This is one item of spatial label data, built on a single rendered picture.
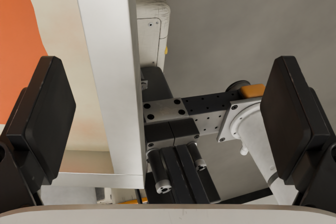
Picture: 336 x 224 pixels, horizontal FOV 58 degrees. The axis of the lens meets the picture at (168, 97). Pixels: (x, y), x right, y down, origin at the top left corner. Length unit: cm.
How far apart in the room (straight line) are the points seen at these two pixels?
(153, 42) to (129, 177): 123
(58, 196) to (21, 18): 34
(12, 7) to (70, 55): 6
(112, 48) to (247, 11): 187
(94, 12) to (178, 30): 172
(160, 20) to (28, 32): 125
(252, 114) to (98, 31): 53
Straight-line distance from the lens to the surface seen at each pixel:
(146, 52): 161
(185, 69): 217
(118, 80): 28
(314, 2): 239
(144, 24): 152
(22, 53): 33
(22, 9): 30
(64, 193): 56
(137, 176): 41
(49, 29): 30
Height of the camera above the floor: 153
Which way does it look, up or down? 41 degrees down
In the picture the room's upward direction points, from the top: 157 degrees clockwise
